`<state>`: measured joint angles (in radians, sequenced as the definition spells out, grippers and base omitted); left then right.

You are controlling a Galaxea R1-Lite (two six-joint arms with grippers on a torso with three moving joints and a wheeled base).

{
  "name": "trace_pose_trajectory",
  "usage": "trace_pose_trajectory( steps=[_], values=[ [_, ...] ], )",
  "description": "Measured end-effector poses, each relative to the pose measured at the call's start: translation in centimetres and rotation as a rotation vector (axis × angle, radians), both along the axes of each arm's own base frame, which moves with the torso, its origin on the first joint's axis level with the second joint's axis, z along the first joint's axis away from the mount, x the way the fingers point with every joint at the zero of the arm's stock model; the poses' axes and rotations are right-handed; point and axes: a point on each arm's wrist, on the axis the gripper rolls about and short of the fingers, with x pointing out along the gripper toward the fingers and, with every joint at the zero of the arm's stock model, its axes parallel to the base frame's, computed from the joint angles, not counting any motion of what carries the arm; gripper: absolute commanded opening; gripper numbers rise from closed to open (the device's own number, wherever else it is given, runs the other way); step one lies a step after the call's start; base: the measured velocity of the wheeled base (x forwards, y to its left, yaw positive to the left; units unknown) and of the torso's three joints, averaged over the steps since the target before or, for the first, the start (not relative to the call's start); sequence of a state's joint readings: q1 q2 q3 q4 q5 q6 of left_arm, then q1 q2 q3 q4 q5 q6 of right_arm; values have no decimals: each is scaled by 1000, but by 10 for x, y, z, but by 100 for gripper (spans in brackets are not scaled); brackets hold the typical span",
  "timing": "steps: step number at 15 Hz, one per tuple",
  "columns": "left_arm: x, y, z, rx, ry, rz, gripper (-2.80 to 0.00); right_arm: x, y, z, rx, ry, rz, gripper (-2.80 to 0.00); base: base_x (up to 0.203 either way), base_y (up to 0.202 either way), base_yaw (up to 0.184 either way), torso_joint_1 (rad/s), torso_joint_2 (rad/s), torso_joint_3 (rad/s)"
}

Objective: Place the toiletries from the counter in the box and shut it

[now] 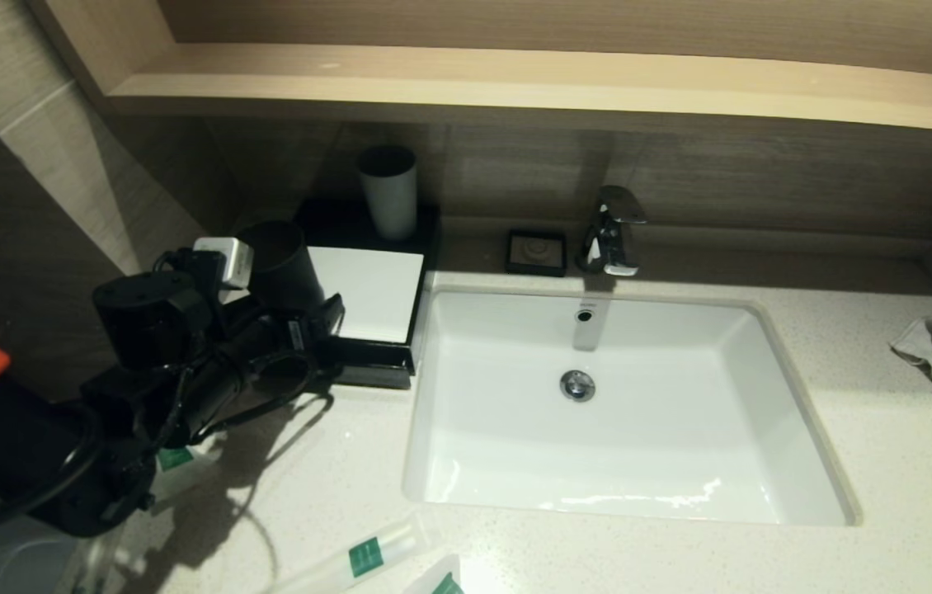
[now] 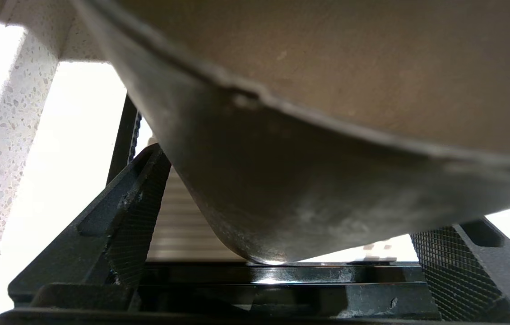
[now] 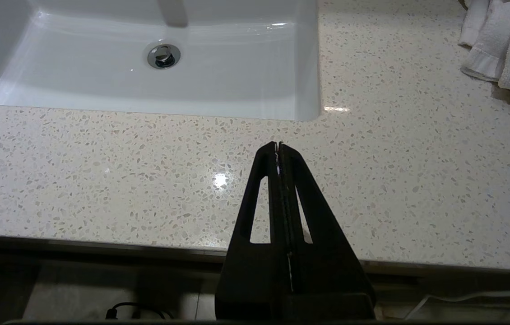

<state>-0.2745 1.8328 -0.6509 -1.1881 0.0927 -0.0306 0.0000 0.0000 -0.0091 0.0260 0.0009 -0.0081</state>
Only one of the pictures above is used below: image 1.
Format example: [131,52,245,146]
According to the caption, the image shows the black plastic cup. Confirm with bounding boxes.
[238,219,327,321]

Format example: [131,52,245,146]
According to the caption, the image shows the black amenity drawer box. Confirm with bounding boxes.
[293,198,441,390]

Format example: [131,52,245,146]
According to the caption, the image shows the light grey plastic cup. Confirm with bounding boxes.
[356,144,419,242]

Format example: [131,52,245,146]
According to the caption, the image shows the small square green-label packet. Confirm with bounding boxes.
[153,440,224,497]

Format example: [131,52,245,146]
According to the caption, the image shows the black square soap dish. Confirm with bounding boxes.
[504,229,568,277]

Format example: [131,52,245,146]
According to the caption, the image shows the wide toothbrush packet green label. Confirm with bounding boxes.
[254,511,444,594]

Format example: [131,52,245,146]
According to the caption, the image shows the chrome sink drain stopper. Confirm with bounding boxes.
[559,369,597,403]

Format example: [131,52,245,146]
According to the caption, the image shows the small packet green corner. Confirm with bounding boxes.
[402,552,468,594]

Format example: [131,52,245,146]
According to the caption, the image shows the chrome sink faucet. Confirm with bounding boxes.
[577,185,648,277]

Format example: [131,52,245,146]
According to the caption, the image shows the white ceramic sink basin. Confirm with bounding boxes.
[402,285,862,528]

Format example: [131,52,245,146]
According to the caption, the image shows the white bathtub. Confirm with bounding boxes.
[0,495,104,594]

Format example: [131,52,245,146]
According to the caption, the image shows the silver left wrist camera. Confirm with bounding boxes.
[192,236,256,291]

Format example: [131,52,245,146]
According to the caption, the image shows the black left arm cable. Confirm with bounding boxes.
[0,346,337,547]

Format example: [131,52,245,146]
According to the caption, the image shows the wooden wall shelf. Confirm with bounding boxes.
[25,0,932,138]

